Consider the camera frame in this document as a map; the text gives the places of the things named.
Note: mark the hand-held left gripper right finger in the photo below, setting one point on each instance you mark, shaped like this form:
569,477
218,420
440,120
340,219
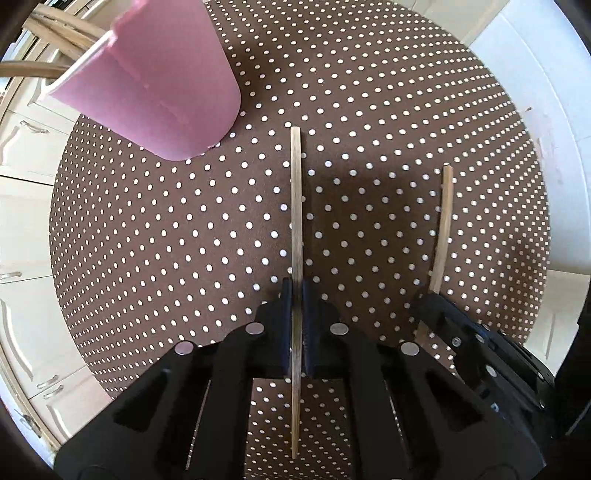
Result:
308,323

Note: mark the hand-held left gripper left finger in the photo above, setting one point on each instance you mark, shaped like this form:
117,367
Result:
287,323

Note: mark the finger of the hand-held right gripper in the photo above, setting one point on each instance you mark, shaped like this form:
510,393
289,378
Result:
466,353
461,319

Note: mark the light bamboo chopstick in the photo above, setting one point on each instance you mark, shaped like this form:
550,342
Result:
445,221
23,69
69,18
297,207
55,39

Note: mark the pink plastic cup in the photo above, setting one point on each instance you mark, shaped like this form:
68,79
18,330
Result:
152,92

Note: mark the brown polka-dot tablecloth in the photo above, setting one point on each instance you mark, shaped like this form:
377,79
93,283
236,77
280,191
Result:
184,230

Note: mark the cream kitchen base cabinets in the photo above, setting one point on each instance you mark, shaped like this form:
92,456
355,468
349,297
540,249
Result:
27,221

